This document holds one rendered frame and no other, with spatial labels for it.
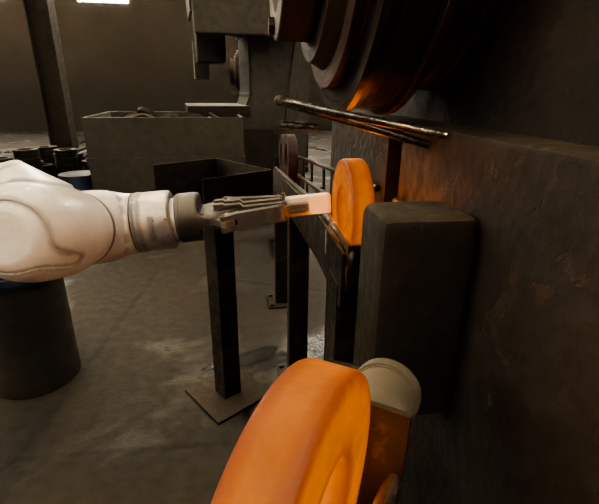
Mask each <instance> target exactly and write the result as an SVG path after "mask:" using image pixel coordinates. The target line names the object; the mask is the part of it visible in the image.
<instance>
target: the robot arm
mask: <svg viewBox="0 0 599 504"><path fill-rule="evenodd" d="M213 201H214V202H212V203H207V204H203V203H202V199H201V196H200V194H199V193H198V192H188V193H178V194H176V195H175V196H174V197H173V195H172V193H171V192H170V191H168V190H161V191H151V192H136V193H118V192H113V191H107V190H89V191H79V190H76V189H74V187H73V185H72V184H70V183H67V182H65V181H62V180H60V179H58V178H56V177H53V176H51V175H49V174H47V173H45V172H42V171H40V170H38V169H36V168H34V167H32V166H30V165H28V164H26V163H24V162H22V161H20V160H10V161H6V162H3V163H0V278H2V279H5V280H9V281H14V282H24V283H36V282H45V281H51V280H56V279H60V278H64V277H68V276H71V275H74V274H76V273H79V272H81V271H83V270H85V269H87V268H89V267H91V266H92V265H96V264H103V263H109V262H114V261H117V260H119V259H121V258H124V257H127V256H129V255H132V254H135V253H140V252H150V251H156V250H165V249H173V248H174V249H176V247H177V246H178V245H179V240H180V241H181V242H183V243H186V242H195V241H202V240H204V239H205V236H206V229H216V230H221V231H222V233H223V234H227V233H230V232H233V231H236V230H240V229H246V228H251V227H257V226H262V225H267V224H273V223H278V222H283V221H285V222H286V223H287V222H289V217H295V216H304V215H313V214H322V213H331V197H330V194H329V193H328V192H325V193H315V194H305V195H296V196H285V192H281V196H280V195H278V194H277V195H264V196H243V197H230V196H225V197H223V199H215V200H213Z"/></svg>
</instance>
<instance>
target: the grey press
mask: <svg viewBox="0 0 599 504"><path fill-rule="evenodd" d="M186 10H187V20H188V21H190V24H192V25H193V31H194V40H193V41H192V53H193V67H194V79H195V80H208V79H210V78H209V64H223V63H225V62H226V48H225V35H230V36H234V37H236V40H238V53H239V80H240V93H239V99H238V102H237V103H185V110H186V113H196V114H200V115H202V116H203V117H207V115H208V112H211V113H213V114H214V115H216V116H218V117H237V114H240V115H241V116H242V117H243V122H244V150H245V155H246V163H245V164H248V165H252V166H257V167H262V168H266V169H271V170H272V195H274V187H273V169H274V155H279V143H280V136H281V134H294V135H295V136H296V140H297V148H298V155H299V156H302V157H305V158H306V149H307V130H293V129H279V121H292V122H305V123H308V114H307V113H304V112H300V111H297V110H294V109H290V108H287V107H283V106H281V107H278V106H276V105H275V104H274V98H275V97H276V96H278V95H281V96H283V97H284V98H288V99H293V100H298V101H302V102H307V103H309V94H310V76H311V64H310V63H309V62H307V61H306V59H305V57H304V55H303V51H302V47H301V42H276V41H275V40H274V38H273V36H269V35H268V18H269V17H271V16H270V2H269V0H186Z"/></svg>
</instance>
